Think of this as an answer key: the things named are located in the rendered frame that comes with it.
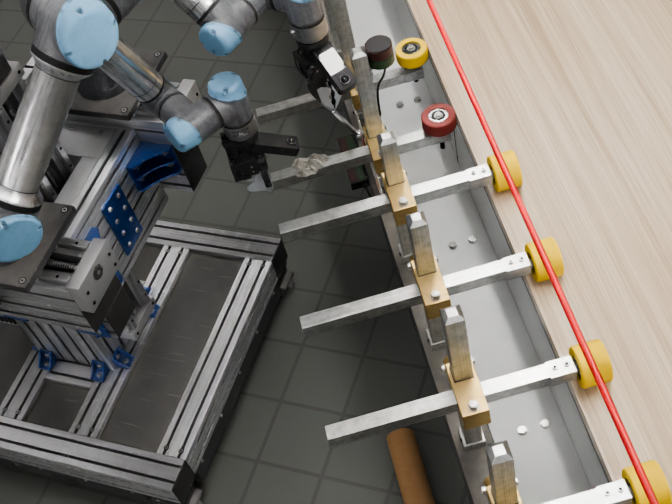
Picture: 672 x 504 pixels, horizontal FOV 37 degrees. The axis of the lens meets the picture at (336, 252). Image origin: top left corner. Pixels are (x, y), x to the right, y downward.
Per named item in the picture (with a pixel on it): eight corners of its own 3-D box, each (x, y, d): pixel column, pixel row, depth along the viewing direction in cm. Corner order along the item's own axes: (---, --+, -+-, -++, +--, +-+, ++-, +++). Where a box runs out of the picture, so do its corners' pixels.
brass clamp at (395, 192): (394, 227, 210) (391, 212, 206) (379, 182, 218) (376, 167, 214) (422, 219, 210) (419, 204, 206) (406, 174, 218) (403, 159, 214)
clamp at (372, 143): (376, 175, 233) (373, 160, 229) (363, 136, 242) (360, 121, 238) (399, 168, 233) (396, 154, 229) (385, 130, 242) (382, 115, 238)
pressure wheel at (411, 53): (423, 94, 250) (417, 60, 241) (395, 87, 254) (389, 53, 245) (437, 73, 254) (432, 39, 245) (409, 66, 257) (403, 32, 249)
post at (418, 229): (436, 361, 220) (409, 226, 183) (432, 348, 222) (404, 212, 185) (451, 356, 220) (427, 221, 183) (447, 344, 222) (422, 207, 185)
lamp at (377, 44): (382, 125, 230) (367, 55, 213) (376, 109, 234) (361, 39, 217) (406, 118, 230) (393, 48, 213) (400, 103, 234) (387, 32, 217)
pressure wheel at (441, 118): (431, 163, 236) (425, 129, 227) (422, 140, 241) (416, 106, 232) (463, 154, 236) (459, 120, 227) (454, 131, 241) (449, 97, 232)
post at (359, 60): (383, 200, 252) (350, 57, 214) (380, 190, 254) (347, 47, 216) (396, 196, 251) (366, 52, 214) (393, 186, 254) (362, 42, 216)
